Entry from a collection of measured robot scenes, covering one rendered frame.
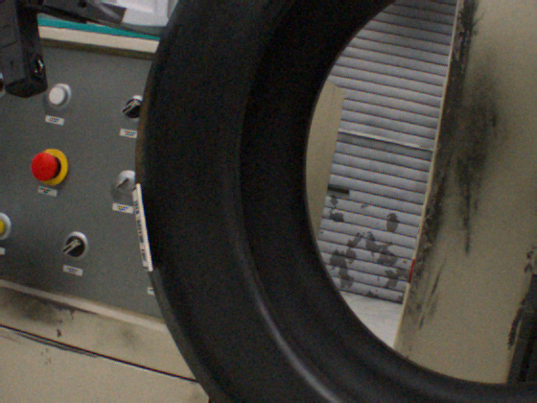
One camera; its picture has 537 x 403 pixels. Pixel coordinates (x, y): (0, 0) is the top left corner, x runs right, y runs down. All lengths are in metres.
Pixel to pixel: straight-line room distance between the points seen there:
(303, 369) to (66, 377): 0.82
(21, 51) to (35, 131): 0.67
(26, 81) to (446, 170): 0.45
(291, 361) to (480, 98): 0.46
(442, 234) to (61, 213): 0.63
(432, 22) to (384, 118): 1.05
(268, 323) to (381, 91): 9.76
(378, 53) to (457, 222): 9.44
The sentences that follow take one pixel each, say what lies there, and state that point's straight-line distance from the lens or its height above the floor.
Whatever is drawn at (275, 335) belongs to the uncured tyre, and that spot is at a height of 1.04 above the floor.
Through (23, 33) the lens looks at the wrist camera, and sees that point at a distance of 0.95.
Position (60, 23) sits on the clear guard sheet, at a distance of 1.58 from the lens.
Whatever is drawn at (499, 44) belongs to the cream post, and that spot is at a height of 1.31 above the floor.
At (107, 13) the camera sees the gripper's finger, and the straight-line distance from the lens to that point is 0.91.
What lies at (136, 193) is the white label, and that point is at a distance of 0.80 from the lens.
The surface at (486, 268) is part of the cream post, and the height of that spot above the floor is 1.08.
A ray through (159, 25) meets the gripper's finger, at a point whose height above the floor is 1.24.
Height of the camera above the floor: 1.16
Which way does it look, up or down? 3 degrees down
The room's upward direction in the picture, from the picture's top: 11 degrees clockwise
